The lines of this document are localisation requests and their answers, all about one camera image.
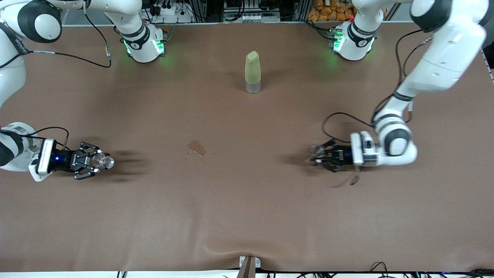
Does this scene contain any black cable bundle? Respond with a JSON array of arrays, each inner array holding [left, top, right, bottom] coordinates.
[[266, 269, 494, 278]]

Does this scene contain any steel double jigger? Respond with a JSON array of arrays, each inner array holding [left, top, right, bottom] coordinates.
[[309, 145, 327, 163]]

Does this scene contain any brown table mat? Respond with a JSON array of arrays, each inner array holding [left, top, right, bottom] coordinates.
[[0, 21, 494, 273]]

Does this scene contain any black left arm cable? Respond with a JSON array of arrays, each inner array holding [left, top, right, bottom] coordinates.
[[321, 29, 435, 188]]

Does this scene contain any clear glass measuring cup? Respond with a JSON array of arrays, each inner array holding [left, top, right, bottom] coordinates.
[[91, 153, 115, 170]]

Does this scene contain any brown liquid spill puddle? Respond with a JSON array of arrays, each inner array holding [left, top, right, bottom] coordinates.
[[187, 139, 207, 158]]

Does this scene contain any black cable loop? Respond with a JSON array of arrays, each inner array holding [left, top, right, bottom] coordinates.
[[370, 261, 390, 276]]

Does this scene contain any white power strip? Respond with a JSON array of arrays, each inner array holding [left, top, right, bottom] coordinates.
[[152, 2, 193, 24]]

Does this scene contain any orange snack bag pile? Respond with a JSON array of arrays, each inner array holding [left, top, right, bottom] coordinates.
[[308, 0, 359, 22]]

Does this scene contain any olive sleeved shaker bottle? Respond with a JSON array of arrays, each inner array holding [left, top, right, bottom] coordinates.
[[244, 51, 262, 94]]

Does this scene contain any white terminal block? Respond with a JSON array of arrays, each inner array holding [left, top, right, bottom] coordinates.
[[239, 14, 280, 23]]

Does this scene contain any metal table clamp bracket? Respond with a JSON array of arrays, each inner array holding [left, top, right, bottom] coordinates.
[[239, 256, 261, 278]]

